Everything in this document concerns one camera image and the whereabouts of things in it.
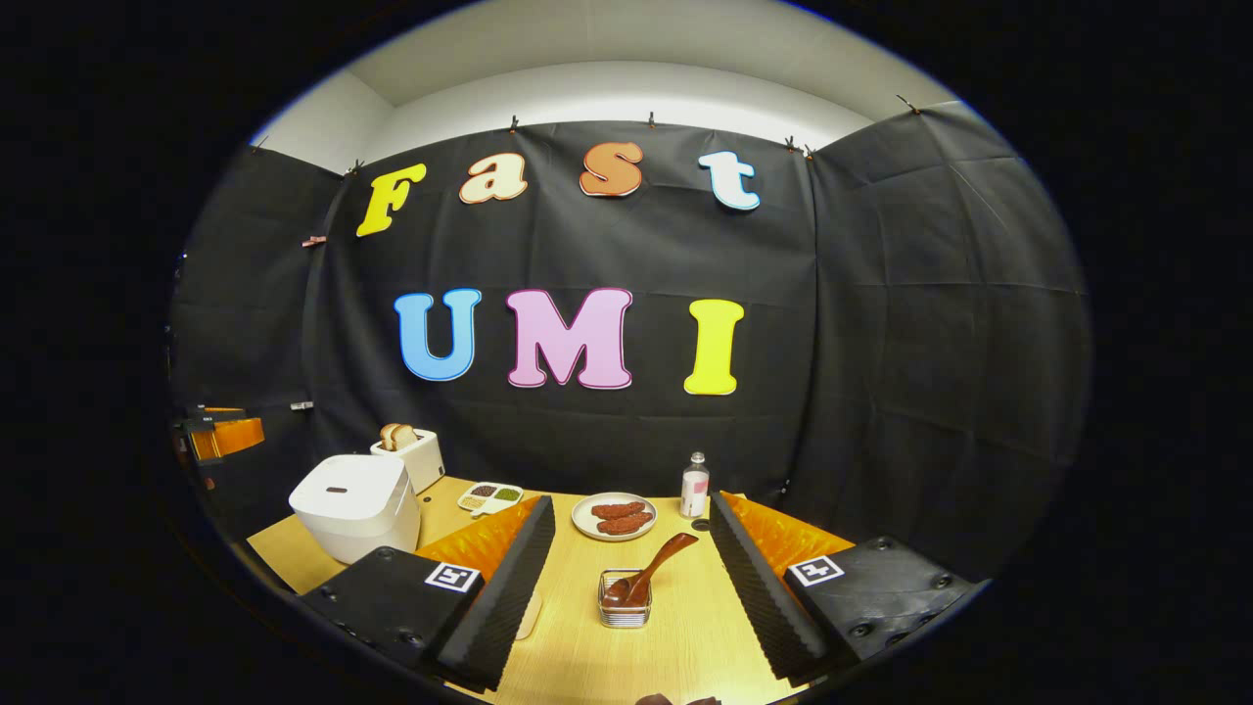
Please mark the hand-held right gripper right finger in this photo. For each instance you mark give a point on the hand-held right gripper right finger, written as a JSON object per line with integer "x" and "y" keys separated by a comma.
{"x": 759, "y": 597}

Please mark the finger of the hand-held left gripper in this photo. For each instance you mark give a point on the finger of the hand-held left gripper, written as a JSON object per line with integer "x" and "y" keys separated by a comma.
{"x": 235, "y": 438}
{"x": 210, "y": 415}

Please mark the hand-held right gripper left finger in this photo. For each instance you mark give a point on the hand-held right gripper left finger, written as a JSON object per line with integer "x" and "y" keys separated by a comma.
{"x": 504, "y": 602}

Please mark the clear box of rice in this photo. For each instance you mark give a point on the clear box of rice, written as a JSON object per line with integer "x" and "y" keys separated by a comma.
{"x": 530, "y": 615}

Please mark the brown wooden spoon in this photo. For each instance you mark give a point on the brown wooden spoon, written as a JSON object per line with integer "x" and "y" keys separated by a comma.
{"x": 656, "y": 563}

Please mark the white rice cooker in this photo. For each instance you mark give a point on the white rice cooker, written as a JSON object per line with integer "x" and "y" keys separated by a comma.
{"x": 352, "y": 499}

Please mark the white divided grain dish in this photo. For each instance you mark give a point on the white divided grain dish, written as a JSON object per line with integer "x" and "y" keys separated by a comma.
{"x": 489, "y": 497}

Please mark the white round plate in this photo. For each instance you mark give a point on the white round plate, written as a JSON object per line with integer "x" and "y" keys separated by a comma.
{"x": 582, "y": 524}

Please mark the small bottle with pink label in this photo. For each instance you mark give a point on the small bottle with pink label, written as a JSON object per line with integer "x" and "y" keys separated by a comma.
{"x": 694, "y": 490}

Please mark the brown meat piece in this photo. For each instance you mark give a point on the brown meat piece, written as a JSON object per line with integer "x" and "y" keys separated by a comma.
{"x": 626, "y": 524}
{"x": 619, "y": 509}

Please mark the toast bread slice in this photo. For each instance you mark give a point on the toast bread slice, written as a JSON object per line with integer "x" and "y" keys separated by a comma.
{"x": 405, "y": 437}
{"x": 388, "y": 437}

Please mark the white toaster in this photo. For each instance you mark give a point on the white toaster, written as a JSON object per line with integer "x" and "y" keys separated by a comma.
{"x": 423, "y": 465}

